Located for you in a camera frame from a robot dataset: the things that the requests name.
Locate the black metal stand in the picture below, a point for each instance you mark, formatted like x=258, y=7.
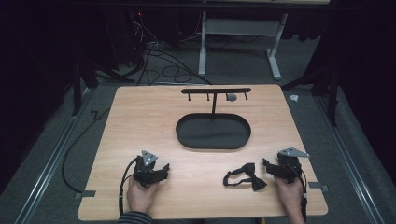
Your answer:
x=87, y=77
x=327, y=84

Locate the metal floor rail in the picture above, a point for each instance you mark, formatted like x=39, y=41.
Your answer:
x=348, y=158
x=46, y=168

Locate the grey tape strip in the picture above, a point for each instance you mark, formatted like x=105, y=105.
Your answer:
x=318, y=186
x=84, y=194

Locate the small grey round disc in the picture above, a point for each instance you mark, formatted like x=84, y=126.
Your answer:
x=231, y=97

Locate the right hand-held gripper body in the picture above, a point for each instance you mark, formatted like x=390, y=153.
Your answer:
x=289, y=166

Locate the small white crumpled scrap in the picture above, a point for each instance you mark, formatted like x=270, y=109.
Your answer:
x=294, y=98

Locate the black hook stand with tray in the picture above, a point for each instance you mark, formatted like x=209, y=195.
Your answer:
x=213, y=130

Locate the person's right hand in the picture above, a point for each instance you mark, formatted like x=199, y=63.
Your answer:
x=289, y=199

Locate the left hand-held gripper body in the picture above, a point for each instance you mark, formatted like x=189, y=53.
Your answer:
x=146, y=169

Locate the person's left hand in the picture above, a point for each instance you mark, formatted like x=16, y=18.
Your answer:
x=140, y=196

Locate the black bow tie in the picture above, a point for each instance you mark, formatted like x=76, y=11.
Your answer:
x=249, y=175

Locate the white metal desk frame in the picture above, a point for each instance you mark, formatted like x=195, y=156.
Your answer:
x=239, y=28

